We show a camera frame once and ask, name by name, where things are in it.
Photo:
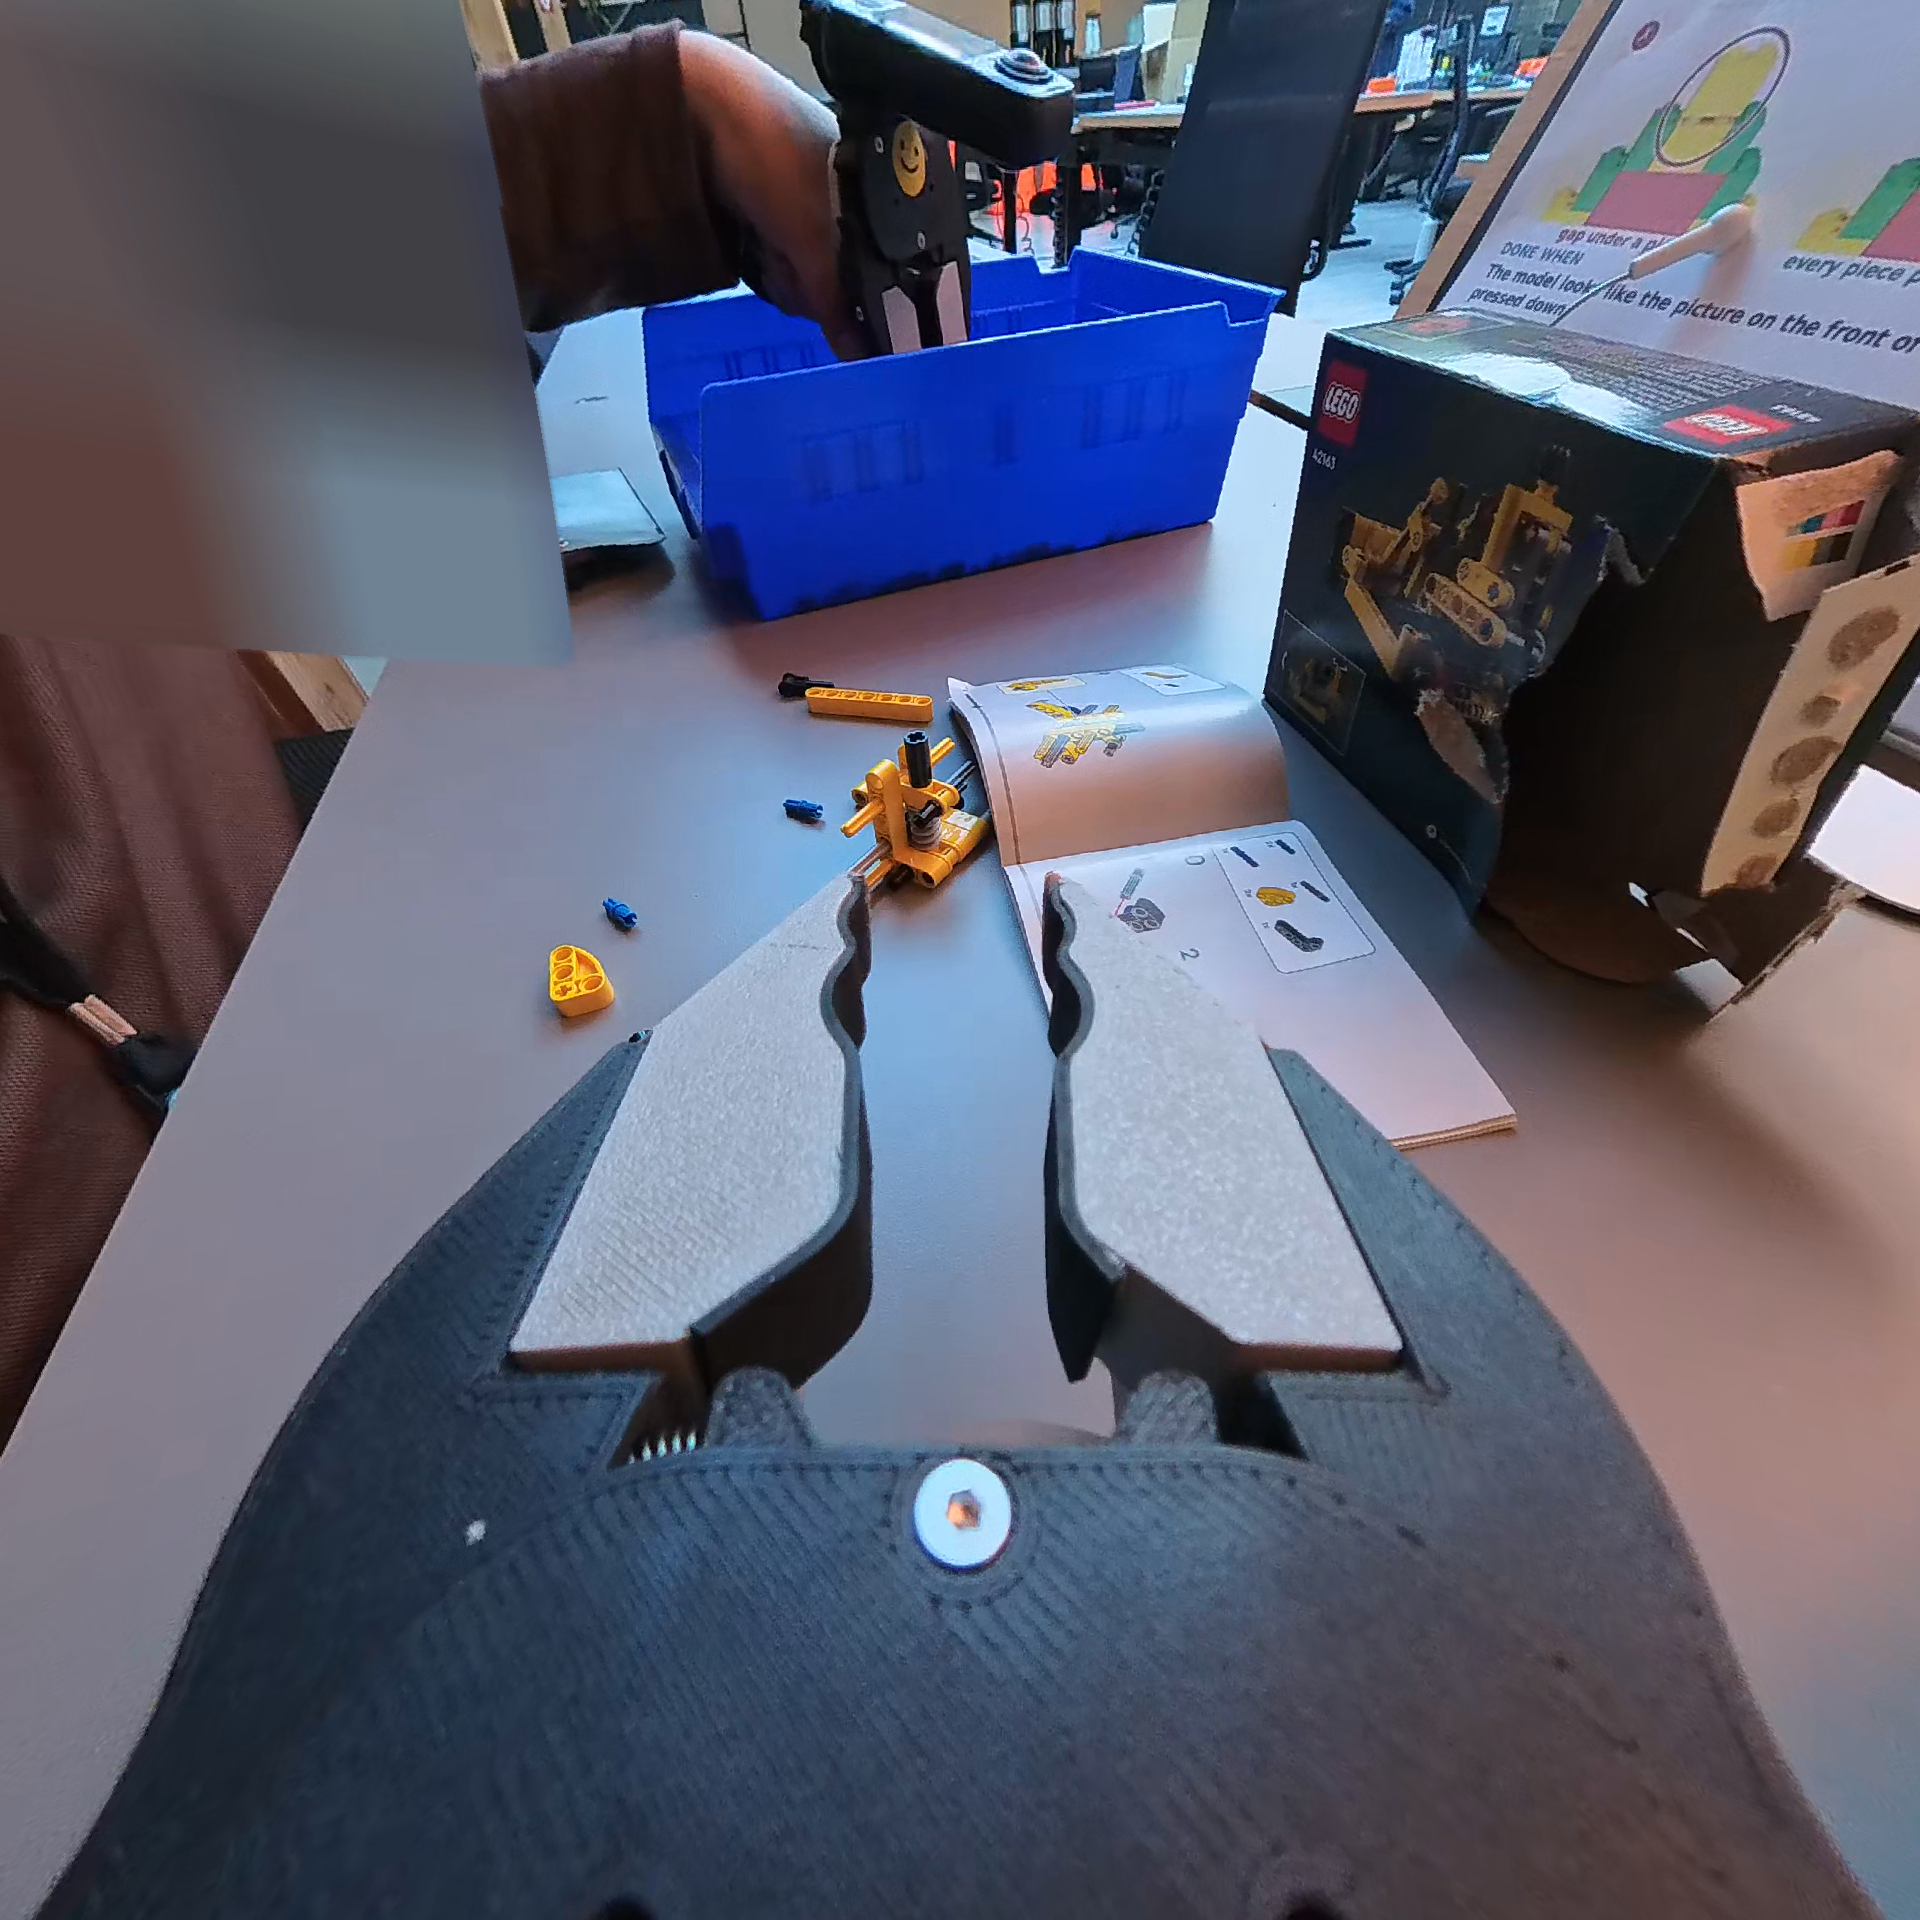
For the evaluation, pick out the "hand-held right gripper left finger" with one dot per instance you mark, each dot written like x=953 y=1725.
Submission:
x=720 y=1155

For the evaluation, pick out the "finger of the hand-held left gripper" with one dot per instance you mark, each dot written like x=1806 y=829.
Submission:
x=950 y=303
x=904 y=318

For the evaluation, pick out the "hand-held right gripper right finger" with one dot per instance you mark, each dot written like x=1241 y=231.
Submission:
x=1215 y=1170

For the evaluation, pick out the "blue plastic bin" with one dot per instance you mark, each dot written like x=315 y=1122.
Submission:
x=961 y=464

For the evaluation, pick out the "yellow curved lego piece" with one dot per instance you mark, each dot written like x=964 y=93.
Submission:
x=580 y=984

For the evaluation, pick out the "lego instruction booklet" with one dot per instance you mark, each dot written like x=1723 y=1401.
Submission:
x=1184 y=795

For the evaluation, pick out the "yellow lego beam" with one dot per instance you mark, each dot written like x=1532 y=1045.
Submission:
x=870 y=705

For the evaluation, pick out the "yellow lego assembly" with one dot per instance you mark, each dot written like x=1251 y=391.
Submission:
x=915 y=818

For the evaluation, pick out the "dark lego set box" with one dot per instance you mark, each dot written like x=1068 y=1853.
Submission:
x=1440 y=600

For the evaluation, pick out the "black office chair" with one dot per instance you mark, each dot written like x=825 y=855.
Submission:
x=1245 y=135

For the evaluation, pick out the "wooden background desk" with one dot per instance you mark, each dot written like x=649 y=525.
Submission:
x=1411 y=102

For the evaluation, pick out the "black mesh chair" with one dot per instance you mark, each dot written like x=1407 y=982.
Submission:
x=312 y=774

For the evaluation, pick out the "wooden furniture panel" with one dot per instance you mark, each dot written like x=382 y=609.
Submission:
x=308 y=691

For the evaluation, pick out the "person's brown clothing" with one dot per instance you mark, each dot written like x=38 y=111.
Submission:
x=136 y=840

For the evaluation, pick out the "white sheet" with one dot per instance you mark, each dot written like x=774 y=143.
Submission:
x=1876 y=833

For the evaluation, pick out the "pale wooden peg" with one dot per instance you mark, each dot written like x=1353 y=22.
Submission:
x=1687 y=240

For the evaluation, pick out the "printed instruction poster board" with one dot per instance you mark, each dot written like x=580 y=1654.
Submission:
x=1830 y=150

